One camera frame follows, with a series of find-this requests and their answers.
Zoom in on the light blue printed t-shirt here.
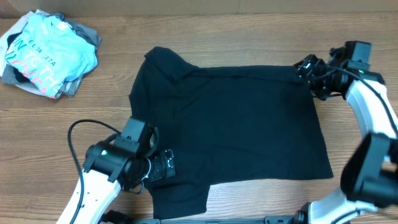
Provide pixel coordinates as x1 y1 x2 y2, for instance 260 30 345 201
6 12 99 99

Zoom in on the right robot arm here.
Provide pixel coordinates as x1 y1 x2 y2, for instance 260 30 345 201
286 40 397 224

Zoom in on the black folded garment in pile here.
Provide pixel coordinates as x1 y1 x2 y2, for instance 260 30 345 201
7 32 30 83

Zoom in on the grey folded garment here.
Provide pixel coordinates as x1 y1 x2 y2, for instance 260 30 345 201
1 12 103 98

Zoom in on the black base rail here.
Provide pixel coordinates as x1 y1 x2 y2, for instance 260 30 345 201
102 211 308 224

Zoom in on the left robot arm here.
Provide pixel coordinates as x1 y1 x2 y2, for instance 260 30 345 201
58 117 175 224

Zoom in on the black t-shirt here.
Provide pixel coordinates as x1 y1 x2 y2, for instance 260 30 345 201
129 47 333 220

